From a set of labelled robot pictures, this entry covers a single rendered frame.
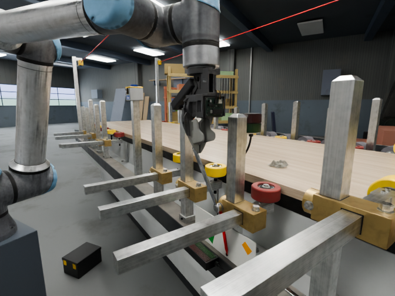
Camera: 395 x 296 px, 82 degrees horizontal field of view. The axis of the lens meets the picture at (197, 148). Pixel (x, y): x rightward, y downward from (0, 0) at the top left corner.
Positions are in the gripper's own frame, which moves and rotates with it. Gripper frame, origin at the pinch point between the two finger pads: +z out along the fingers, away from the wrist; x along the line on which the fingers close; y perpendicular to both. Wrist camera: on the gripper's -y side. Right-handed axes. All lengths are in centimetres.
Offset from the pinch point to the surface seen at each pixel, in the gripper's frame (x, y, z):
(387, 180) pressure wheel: 23.5, 34.8, 4.5
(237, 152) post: 6.7, 8.5, 0.8
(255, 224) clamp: 6.4, 15.5, 17.5
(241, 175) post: 8.3, 8.4, 7.3
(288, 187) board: 22.1, 13.6, 12.0
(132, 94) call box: 5, -65, -18
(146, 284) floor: 10, -74, 100
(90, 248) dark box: -15, -116, 88
